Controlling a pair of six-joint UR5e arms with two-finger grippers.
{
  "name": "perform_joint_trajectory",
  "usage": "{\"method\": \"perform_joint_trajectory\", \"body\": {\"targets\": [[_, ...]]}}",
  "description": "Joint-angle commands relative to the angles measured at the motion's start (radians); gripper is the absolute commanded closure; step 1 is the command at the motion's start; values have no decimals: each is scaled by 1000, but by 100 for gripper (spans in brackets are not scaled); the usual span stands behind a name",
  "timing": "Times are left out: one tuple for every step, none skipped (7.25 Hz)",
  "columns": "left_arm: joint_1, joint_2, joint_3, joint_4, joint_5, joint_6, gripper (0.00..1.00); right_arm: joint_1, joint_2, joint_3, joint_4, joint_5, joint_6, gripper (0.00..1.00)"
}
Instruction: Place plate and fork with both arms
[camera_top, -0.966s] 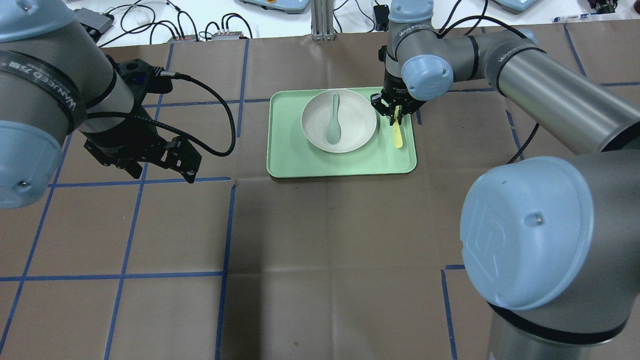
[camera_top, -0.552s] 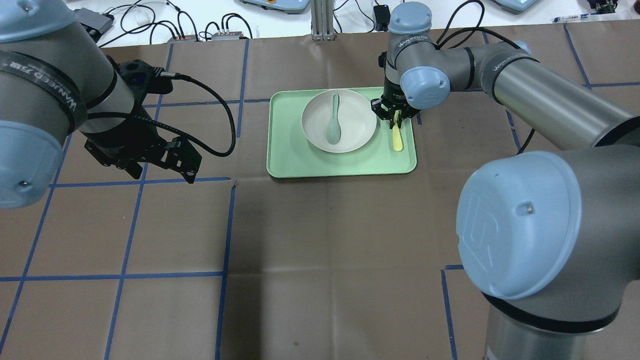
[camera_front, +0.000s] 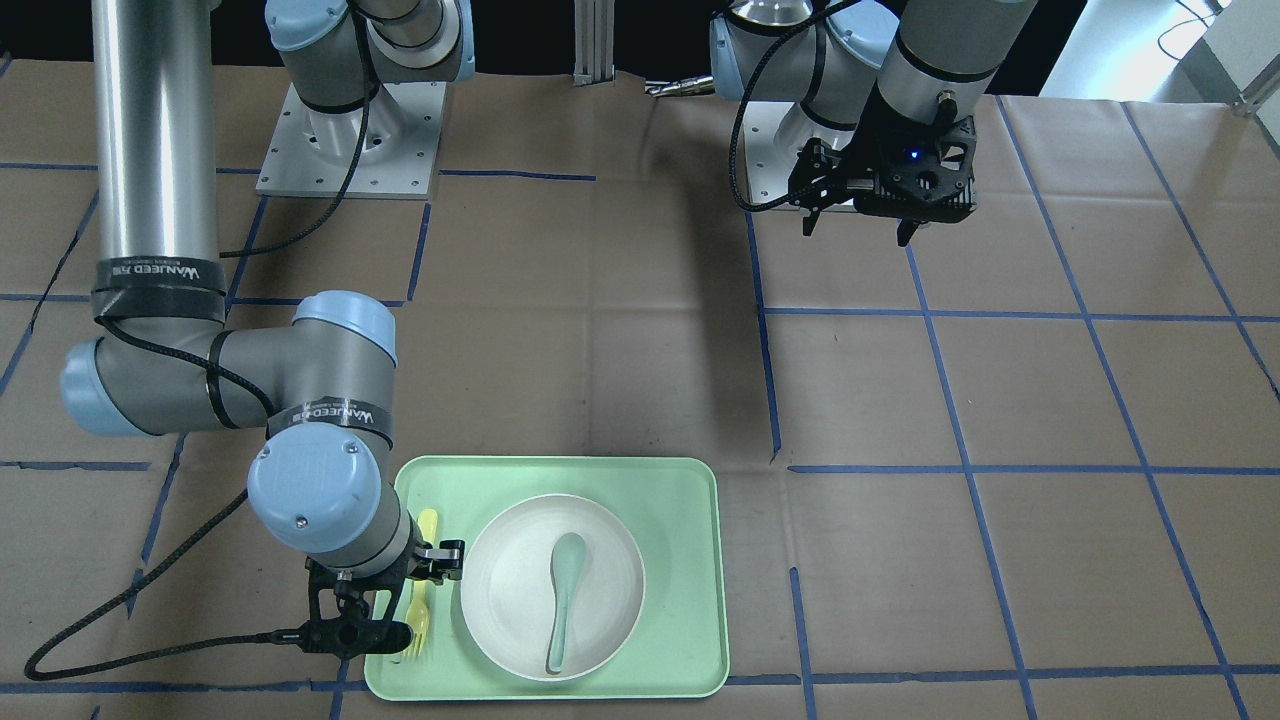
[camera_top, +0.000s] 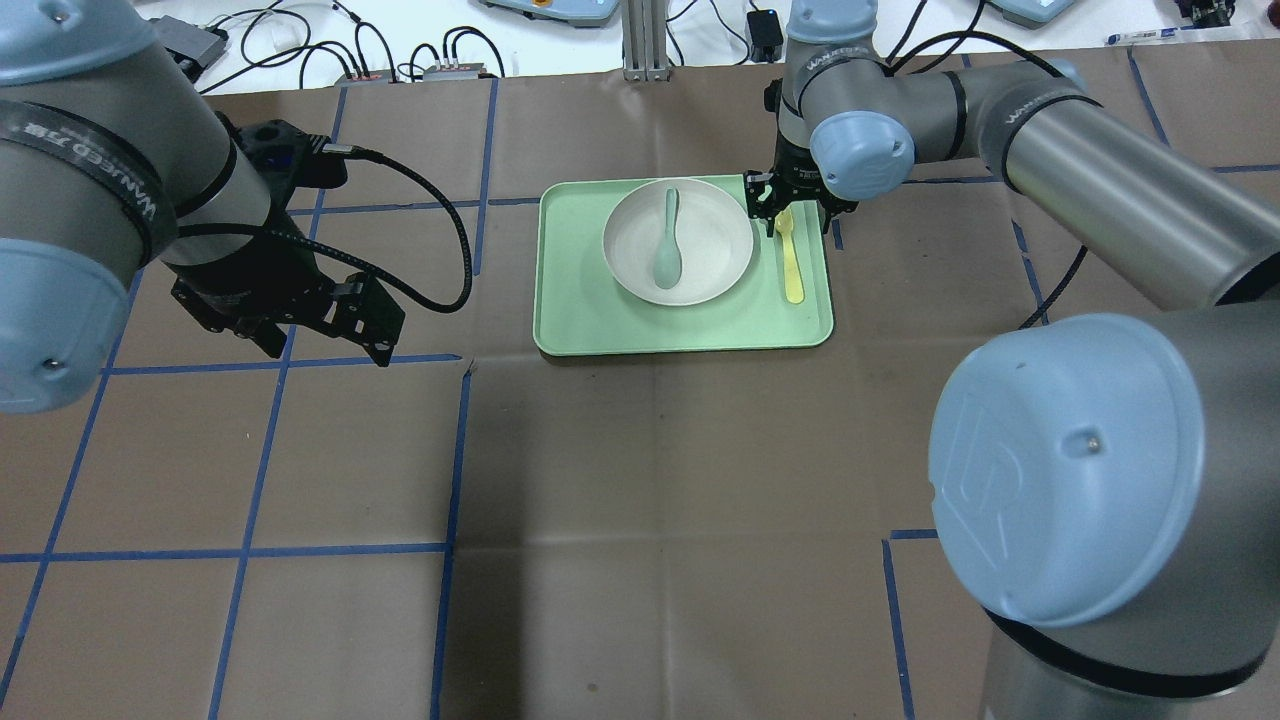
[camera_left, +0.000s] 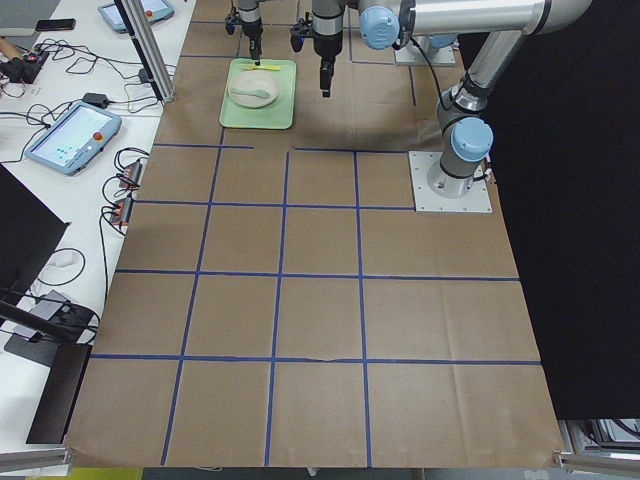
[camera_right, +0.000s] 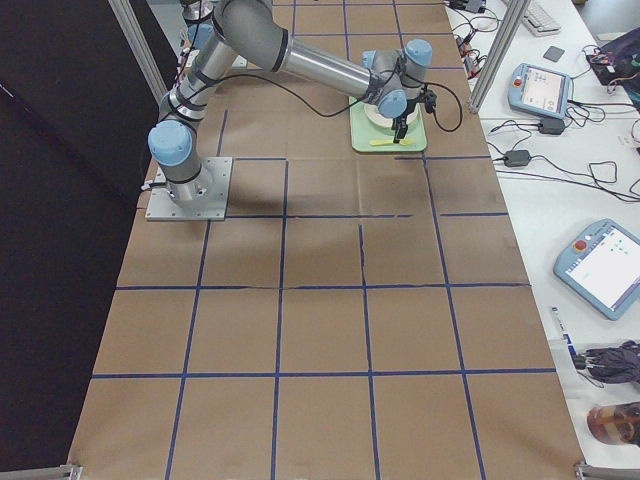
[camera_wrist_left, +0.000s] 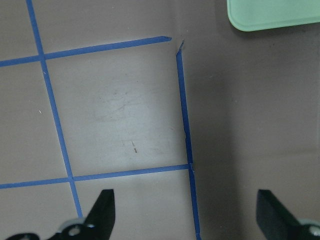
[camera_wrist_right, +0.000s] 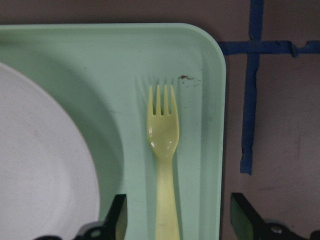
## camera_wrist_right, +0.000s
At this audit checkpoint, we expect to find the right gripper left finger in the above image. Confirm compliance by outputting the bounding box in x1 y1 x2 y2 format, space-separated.
103 194 128 240

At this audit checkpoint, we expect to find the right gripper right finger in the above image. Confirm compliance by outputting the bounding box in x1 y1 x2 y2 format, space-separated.
230 192 272 240

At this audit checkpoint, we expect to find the beige round plate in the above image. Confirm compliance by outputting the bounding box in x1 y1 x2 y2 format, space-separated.
0 64 100 240

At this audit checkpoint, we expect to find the yellow plastic fork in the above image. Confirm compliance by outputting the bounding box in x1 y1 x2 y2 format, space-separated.
146 85 180 240

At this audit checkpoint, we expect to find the light green tray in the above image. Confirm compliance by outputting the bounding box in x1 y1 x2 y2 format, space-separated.
0 23 226 240

